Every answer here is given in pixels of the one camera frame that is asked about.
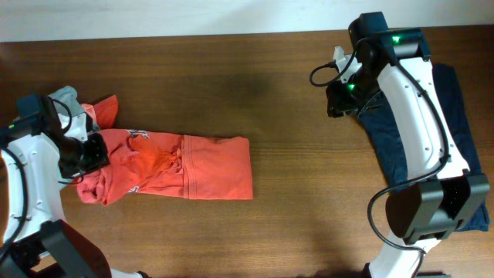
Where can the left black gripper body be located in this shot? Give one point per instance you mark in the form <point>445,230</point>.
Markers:
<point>82,158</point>

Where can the navy blue folded shirt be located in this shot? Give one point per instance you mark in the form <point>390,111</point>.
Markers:
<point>382,129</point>

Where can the orange folded shirt under grey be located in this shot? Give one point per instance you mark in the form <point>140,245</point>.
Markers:
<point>104,113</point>

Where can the orange printed t-shirt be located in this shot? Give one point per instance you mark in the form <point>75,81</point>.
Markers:
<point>171,165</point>

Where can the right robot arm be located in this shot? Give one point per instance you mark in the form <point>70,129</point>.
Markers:
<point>440,194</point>

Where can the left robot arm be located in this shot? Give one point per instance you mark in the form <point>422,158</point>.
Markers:
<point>42,155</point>

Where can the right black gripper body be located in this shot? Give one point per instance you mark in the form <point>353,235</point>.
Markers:
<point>350,96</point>

